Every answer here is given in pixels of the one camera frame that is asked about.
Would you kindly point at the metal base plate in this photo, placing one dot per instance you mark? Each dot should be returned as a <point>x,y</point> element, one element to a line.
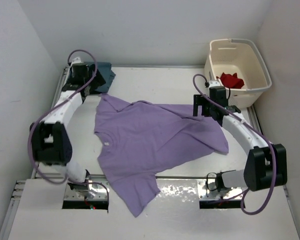
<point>91,192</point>
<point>207,191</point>

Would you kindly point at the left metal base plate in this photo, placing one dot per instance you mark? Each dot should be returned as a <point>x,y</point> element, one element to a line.
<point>91,192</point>

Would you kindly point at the blue shirt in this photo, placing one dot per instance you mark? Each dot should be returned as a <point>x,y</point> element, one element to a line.
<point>105,68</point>

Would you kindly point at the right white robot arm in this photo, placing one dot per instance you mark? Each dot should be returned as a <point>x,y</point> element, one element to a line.
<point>266,163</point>

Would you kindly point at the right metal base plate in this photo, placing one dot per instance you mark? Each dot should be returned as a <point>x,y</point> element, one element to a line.
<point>207,191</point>

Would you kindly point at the lilac cloth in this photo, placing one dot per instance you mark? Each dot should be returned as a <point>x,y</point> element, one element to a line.
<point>141,139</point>

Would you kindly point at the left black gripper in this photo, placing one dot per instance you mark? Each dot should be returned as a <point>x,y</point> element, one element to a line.
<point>97,81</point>

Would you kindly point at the red shirt in basket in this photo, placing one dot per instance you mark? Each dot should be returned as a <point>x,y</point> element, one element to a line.
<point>231,81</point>

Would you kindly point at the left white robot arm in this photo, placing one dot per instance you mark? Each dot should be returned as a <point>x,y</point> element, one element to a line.
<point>50,144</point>

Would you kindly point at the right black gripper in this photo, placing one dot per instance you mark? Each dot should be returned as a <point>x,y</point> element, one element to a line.
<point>199,100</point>

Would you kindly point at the cream laundry basket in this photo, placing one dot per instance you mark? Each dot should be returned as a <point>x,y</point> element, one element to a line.
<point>239,58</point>

